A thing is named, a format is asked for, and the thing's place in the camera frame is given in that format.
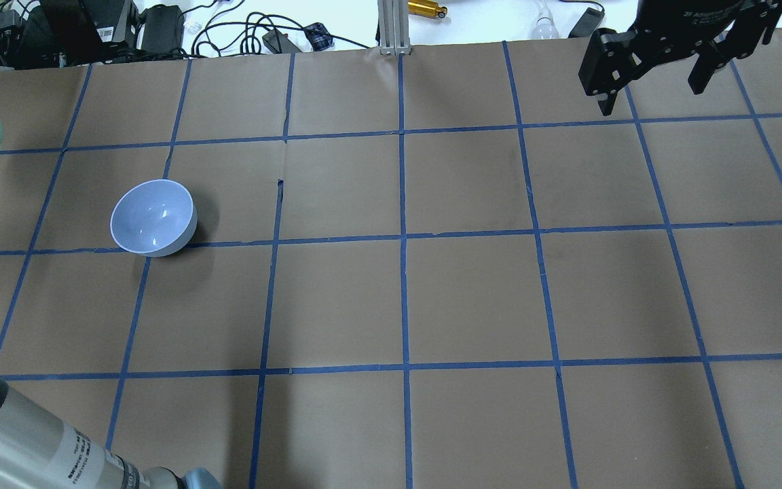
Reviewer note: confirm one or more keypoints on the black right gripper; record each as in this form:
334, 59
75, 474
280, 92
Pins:
693, 15

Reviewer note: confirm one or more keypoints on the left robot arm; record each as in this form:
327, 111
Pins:
40, 450

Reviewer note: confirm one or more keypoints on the blue bowl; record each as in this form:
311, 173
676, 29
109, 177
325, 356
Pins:
154, 219

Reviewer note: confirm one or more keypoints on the yellow tool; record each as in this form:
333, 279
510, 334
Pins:
427, 9

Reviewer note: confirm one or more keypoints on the black power brick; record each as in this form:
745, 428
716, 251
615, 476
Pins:
162, 29

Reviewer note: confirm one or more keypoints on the aluminium frame post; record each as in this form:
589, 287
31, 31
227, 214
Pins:
393, 23

